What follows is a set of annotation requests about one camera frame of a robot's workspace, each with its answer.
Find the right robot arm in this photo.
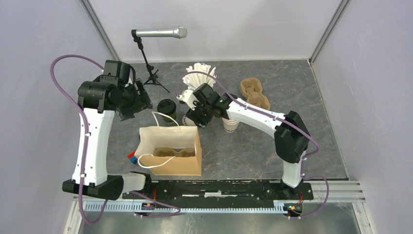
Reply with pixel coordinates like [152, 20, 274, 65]
[177, 83, 310, 199]

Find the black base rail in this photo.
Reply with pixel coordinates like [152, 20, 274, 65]
[140, 179, 314, 209]

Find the stack of white paper cups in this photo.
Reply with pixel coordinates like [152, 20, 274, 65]
[222, 118, 240, 133]

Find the brown cardboard cup carrier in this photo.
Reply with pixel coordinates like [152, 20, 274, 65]
[240, 78, 271, 110]

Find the black tripod mic stand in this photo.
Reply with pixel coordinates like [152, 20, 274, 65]
[133, 37, 170, 93]

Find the green paper coffee cup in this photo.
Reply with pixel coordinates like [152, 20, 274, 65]
[161, 113, 177, 123]

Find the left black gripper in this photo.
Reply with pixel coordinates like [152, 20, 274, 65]
[116, 78, 153, 121]

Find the black plastic cup lid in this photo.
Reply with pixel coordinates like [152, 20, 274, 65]
[157, 99, 177, 116]

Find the silver microphone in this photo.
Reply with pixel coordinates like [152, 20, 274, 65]
[131, 26, 188, 39]

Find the red and blue block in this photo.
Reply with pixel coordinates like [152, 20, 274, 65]
[128, 152, 138, 164]

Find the white paper straws bundle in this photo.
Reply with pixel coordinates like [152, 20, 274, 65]
[182, 62, 217, 91]

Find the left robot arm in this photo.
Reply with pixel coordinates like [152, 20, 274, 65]
[62, 60, 153, 200]

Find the brown paper bag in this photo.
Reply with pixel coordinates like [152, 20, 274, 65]
[133, 112, 202, 176]

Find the white paper coffee cup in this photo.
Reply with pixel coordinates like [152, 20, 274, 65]
[182, 116, 196, 126]

